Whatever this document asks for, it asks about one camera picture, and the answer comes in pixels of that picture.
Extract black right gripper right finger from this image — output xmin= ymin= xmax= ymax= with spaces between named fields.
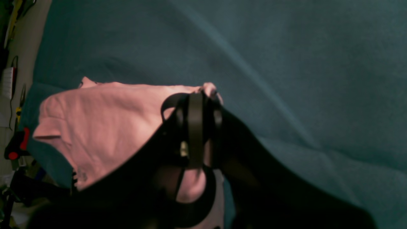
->
xmin=211 ymin=103 xmax=377 ymax=229

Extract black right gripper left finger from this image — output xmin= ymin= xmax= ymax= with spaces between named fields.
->
xmin=29 ymin=93 xmax=205 ymax=229

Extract pink T-shirt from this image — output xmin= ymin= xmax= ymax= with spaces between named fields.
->
xmin=33 ymin=76 xmax=225 ymax=229

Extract teal table cloth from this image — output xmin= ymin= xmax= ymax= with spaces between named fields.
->
xmin=22 ymin=0 xmax=407 ymax=229

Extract orange black clamp upper right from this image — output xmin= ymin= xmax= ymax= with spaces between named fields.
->
xmin=4 ymin=128 xmax=31 ymax=161

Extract black pliers right edge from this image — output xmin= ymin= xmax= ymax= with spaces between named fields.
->
xmin=14 ymin=84 xmax=26 ymax=132

